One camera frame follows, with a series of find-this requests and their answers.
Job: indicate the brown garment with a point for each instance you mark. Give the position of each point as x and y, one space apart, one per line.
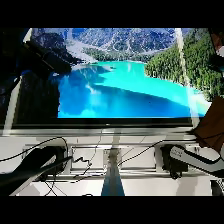
213 126

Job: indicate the silver frame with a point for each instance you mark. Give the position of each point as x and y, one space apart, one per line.
113 173

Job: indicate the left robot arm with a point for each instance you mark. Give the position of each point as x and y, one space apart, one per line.
50 59

